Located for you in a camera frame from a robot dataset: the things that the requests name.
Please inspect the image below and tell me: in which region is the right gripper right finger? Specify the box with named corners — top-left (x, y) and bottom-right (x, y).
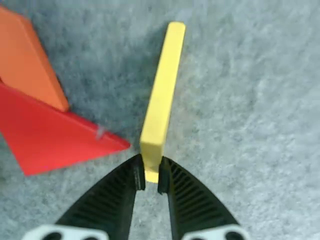
top-left (157, 156), bottom-right (252, 240)

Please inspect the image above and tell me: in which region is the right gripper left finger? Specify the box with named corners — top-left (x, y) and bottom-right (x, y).
top-left (21, 153), bottom-right (146, 240)

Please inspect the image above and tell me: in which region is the yellow tangram piece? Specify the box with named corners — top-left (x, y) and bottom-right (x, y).
top-left (139, 21), bottom-right (187, 184)

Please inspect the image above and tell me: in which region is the red tangram triangle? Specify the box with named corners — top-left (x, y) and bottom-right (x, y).
top-left (0, 81), bottom-right (132, 177)

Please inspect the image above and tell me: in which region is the orange tangram piece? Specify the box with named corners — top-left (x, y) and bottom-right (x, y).
top-left (0, 5), bottom-right (70, 113)

